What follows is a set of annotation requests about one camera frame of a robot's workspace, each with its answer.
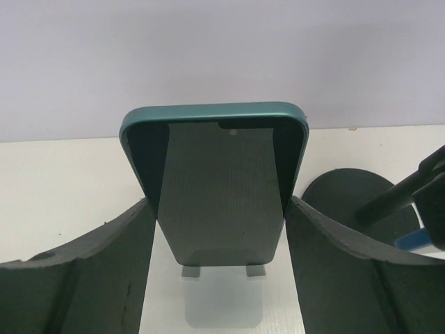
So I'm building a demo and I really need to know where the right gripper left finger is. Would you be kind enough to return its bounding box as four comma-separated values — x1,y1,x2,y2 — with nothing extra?
1,199,156,333

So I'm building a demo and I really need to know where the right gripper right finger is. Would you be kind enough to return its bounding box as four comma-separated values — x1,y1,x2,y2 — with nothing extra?
286,198,444,333

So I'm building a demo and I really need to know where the black round-base phone stand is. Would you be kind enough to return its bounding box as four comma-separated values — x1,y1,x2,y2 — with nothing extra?
302,148,444,250

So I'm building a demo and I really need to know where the blue-edged black smartphone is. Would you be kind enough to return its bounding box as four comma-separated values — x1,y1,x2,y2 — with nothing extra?
394,228,432,251

